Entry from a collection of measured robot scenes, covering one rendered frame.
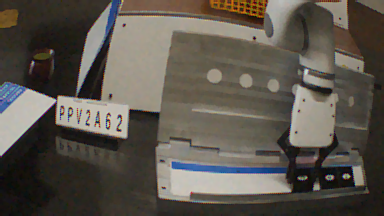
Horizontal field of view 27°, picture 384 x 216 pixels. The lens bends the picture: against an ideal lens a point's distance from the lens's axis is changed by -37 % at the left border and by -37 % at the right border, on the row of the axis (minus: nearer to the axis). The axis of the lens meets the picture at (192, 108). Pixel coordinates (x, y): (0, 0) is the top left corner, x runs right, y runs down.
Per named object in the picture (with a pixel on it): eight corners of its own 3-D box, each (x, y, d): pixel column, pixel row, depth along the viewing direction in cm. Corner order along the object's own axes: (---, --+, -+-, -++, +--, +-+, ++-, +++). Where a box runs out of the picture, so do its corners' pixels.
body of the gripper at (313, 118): (297, 79, 172) (289, 148, 174) (340, 89, 172) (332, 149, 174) (292, 71, 179) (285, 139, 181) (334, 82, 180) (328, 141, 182)
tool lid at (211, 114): (172, 31, 183) (172, 29, 185) (156, 150, 187) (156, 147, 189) (374, 77, 186) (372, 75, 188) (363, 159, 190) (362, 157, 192)
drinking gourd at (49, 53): (20, 99, 202) (25, 55, 198) (37, 90, 209) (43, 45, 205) (37, 111, 198) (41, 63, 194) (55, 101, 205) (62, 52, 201)
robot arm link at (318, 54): (305, 69, 170) (340, 77, 173) (303, 1, 167) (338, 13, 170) (289, 59, 178) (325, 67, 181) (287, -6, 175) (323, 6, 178)
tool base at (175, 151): (157, 207, 172) (159, 190, 170) (154, 157, 191) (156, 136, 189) (365, 201, 175) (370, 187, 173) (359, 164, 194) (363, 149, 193)
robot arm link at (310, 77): (300, 67, 171) (300, 85, 171) (337, 77, 171) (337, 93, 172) (294, 59, 179) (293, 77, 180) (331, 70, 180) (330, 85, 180)
